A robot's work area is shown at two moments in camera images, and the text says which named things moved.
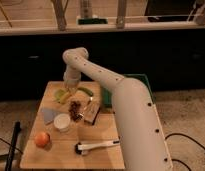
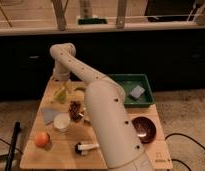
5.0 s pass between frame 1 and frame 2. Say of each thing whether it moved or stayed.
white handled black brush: stayed
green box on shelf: stayed
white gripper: moved
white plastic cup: stayed
